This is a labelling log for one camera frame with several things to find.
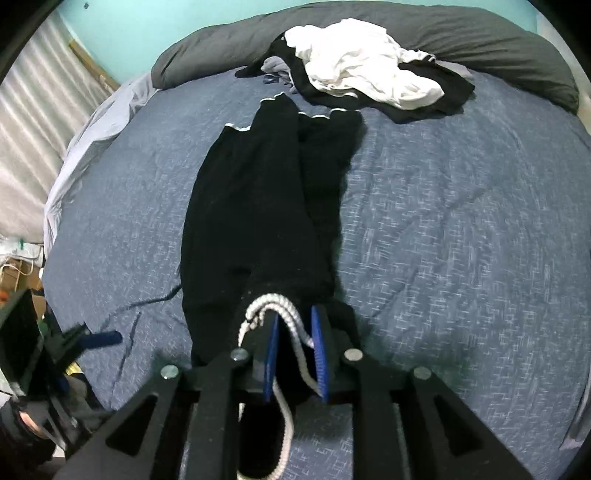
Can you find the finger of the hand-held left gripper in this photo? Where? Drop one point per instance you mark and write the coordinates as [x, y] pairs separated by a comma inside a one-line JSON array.
[[104, 339]]

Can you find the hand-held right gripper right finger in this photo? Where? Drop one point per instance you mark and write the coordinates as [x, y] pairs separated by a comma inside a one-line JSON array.
[[321, 355]]

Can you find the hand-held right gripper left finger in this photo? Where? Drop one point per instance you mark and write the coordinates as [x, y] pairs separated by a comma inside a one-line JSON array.
[[270, 355]]

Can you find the black flat screen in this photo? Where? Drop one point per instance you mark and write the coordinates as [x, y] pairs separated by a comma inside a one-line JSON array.
[[21, 341]]

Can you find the blue patterned bedspread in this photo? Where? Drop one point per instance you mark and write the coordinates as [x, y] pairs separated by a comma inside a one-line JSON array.
[[461, 230]]

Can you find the striped white curtain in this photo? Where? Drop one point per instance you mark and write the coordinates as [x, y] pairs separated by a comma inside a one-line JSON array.
[[37, 138]]

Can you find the pale lavender bed sheet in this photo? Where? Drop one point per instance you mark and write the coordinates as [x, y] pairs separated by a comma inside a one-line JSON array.
[[106, 120]]

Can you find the wooden rod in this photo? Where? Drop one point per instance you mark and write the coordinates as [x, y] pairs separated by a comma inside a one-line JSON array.
[[94, 67]]

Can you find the grey garment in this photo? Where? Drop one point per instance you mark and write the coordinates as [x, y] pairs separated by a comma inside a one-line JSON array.
[[277, 64]]

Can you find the black garment with white trim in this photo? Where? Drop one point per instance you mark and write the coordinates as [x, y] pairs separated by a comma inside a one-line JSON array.
[[455, 87]]

